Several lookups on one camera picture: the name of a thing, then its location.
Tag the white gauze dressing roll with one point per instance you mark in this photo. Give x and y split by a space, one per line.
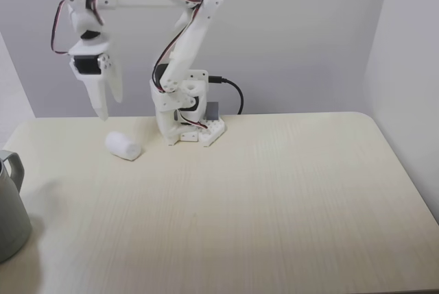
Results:
121 145

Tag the grey-green metal cup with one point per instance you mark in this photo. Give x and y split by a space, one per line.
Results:
10 218

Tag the grey table clamp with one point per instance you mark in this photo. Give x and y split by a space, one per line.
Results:
213 110

